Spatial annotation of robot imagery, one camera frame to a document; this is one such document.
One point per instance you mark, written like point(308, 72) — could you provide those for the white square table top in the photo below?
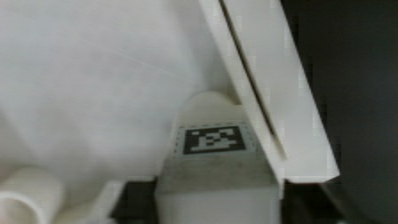
point(105, 62)

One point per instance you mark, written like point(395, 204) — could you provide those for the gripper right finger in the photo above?
point(308, 207)

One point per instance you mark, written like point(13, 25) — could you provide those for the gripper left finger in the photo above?
point(125, 205)

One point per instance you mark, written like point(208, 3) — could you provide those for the white table leg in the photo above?
point(217, 187)

